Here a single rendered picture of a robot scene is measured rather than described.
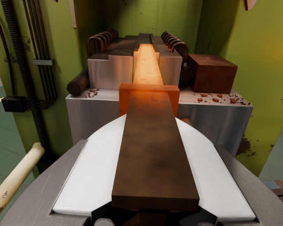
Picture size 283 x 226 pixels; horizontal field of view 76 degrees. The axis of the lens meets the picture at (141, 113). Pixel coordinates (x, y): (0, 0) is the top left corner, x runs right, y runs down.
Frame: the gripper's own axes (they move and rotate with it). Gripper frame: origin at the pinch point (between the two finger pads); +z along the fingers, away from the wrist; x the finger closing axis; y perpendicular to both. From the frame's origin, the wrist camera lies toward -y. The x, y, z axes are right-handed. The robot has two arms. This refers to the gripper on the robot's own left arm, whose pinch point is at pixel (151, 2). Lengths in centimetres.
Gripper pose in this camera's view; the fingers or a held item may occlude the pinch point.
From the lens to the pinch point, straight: 17.3
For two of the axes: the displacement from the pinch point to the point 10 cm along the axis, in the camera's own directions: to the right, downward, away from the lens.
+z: -0.3, 5.3, 8.5
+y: -0.3, 8.4, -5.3
